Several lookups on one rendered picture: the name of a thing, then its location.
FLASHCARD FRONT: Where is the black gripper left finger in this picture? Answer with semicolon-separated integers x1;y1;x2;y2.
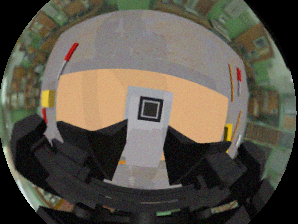
56;119;128;181

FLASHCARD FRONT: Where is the yellow rectangular bar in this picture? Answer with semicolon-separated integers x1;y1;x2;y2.
222;123;233;141

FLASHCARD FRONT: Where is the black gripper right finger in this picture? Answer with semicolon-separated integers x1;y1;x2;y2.
164;125;231;185

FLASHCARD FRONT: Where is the yellow cube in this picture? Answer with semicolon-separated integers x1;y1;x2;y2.
41;89;56;108

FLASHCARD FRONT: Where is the tan floor panel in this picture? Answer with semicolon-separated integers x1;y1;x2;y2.
56;68;229;144

